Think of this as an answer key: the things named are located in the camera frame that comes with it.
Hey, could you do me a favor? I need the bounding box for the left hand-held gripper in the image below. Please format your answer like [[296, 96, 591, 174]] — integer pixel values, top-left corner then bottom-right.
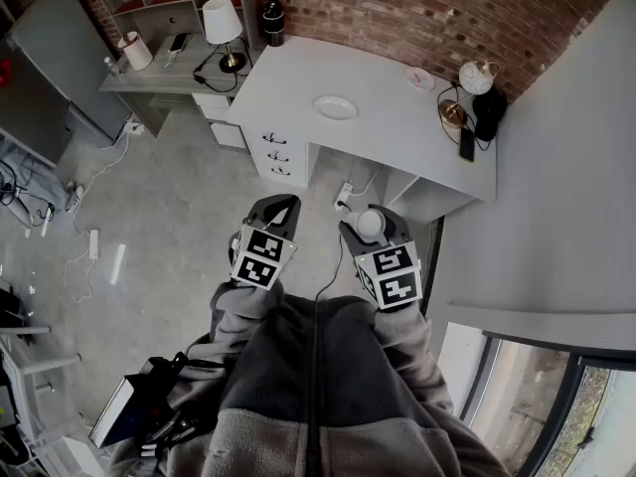
[[227, 194, 303, 293]]

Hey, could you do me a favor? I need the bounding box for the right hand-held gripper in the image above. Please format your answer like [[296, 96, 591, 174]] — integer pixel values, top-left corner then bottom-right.
[[338, 204, 424, 313]]

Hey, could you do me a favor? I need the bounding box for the white plate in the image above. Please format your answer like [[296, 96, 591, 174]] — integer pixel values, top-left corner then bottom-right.
[[312, 94, 360, 121]]

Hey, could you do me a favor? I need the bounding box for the person's left forearm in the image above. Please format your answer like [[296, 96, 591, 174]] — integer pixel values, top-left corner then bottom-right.
[[208, 276, 288, 370]]

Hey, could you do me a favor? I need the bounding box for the person's right forearm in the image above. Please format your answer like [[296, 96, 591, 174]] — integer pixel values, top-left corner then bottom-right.
[[371, 299, 456, 419]]

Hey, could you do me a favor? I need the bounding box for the white desk with drawers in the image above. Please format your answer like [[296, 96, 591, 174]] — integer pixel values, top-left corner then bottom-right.
[[226, 35, 499, 226]]

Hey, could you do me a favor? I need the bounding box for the black phone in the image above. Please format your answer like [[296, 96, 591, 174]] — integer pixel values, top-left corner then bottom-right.
[[458, 126, 477, 164]]

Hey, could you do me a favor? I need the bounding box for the small pink patterned dish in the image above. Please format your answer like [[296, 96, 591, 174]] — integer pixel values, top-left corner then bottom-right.
[[403, 65, 437, 90]]

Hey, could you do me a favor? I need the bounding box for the person's grey fleece jacket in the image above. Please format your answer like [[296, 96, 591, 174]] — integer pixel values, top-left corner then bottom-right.
[[106, 293, 516, 477]]

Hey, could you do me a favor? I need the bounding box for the globe lamp with brass base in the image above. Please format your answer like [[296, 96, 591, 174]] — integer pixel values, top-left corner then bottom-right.
[[438, 60, 501, 130]]

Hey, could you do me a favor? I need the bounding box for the grey wooden desk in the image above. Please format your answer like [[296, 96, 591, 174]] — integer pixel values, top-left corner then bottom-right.
[[97, 31, 262, 139]]

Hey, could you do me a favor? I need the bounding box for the black thermos bottle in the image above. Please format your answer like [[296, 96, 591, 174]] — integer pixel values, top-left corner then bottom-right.
[[261, 0, 286, 48]]

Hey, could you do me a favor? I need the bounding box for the white shade table lamp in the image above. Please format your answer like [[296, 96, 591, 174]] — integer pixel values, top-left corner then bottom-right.
[[201, 0, 247, 75]]

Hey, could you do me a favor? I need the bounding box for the white cylindrical container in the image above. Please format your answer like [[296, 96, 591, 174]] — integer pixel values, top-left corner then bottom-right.
[[116, 31, 154, 73]]

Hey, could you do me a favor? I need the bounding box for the black waist-mounted box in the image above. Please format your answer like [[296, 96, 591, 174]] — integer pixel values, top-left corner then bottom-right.
[[87, 356, 201, 450]]

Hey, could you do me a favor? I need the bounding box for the dark framed window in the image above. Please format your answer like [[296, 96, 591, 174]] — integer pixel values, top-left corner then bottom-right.
[[459, 321, 636, 477]]

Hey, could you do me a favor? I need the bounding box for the grey metal cabinet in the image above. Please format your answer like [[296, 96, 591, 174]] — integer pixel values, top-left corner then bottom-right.
[[0, 0, 134, 169]]

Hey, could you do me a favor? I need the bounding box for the white metal rack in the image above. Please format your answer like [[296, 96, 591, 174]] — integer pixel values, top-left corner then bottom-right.
[[0, 323, 83, 469]]

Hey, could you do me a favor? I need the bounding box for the black globe lamp cable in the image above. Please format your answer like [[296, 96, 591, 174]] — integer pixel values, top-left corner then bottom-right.
[[436, 82, 494, 154]]

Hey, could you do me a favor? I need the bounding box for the black table lamp cable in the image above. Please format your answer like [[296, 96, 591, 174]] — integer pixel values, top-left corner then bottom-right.
[[192, 36, 250, 94]]

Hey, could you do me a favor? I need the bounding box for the long white floor cable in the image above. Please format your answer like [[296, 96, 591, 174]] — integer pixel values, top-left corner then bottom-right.
[[64, 127, 136, 303]]

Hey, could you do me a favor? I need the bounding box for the black waist strap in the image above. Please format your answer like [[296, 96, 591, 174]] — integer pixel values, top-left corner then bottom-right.
[[140, 404, 213, 461]]

